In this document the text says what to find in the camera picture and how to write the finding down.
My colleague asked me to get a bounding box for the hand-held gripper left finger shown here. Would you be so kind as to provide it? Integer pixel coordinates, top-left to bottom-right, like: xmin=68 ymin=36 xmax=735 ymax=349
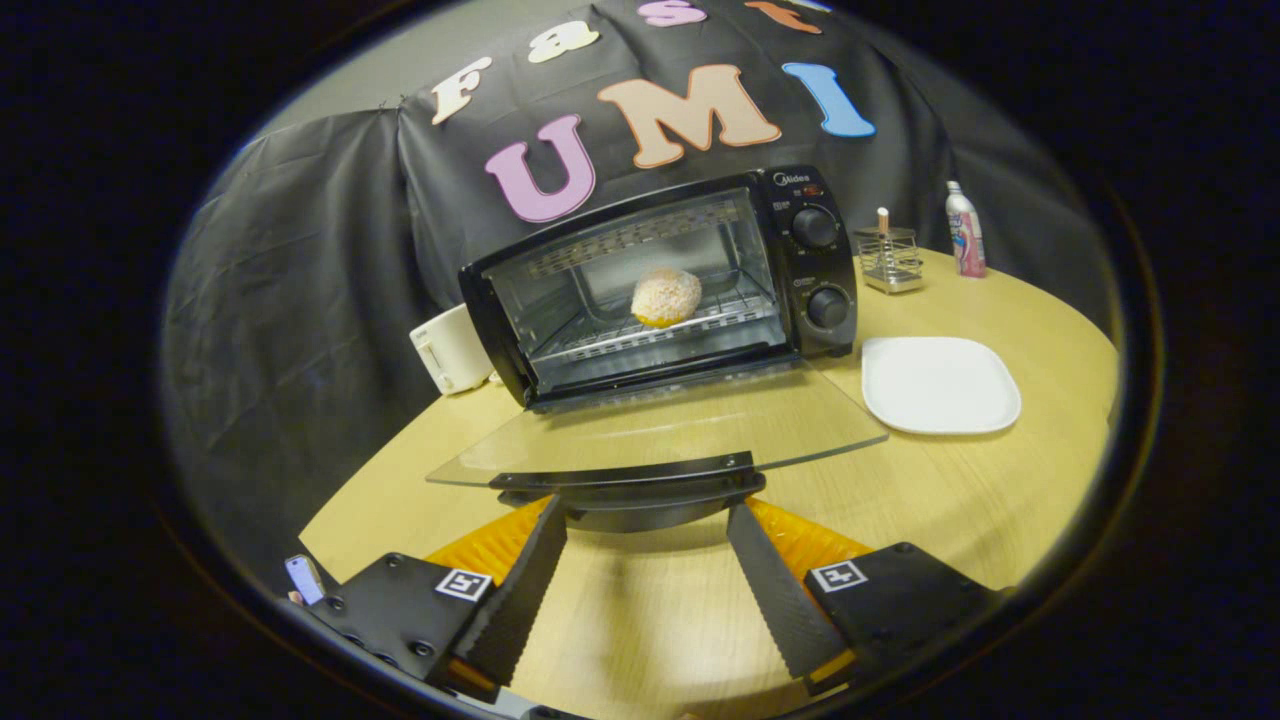
xmin=305 ymin=495 xmax=569 ymax=704

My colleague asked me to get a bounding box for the black toaster oven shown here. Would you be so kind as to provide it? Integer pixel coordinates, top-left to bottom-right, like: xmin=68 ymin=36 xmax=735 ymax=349
xmin=427 ymin=165 xmax=889 ymax=533

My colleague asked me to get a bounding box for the metal wire holder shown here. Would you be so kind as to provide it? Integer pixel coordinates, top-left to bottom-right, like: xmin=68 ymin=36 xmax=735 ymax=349
xmin=853 ymin=225 xmax=925 ymax=294

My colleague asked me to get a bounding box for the black backdrop cloth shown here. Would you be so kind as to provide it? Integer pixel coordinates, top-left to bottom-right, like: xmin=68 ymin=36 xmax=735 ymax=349
xmin=160 ymin=0 xmax=1121 ymax=591

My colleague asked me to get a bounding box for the white pink spray bottle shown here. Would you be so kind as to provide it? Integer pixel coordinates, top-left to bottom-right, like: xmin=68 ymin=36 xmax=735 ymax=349
xmin=945 ymin=181 xmax=988 ymax=278

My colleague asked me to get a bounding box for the white square plate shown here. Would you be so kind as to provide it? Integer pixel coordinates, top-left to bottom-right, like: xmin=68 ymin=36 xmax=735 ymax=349
xmin=861 ymin=336 xmax=1022 ymax=436

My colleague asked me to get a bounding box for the metal oven rack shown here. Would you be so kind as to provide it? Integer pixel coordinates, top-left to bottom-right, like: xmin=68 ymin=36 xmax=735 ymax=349
xmin=530 ymin=295 xmax=786 ymax=366

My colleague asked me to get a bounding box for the white bread toaster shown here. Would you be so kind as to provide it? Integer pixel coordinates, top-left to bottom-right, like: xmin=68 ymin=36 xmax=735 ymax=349
xmin=409 ymin=303 xmax=496 ymax=396

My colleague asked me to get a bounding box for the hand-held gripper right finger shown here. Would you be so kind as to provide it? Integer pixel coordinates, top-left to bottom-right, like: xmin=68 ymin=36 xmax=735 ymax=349
xmin=727 ymin=497 xmax=1004 ymax=698

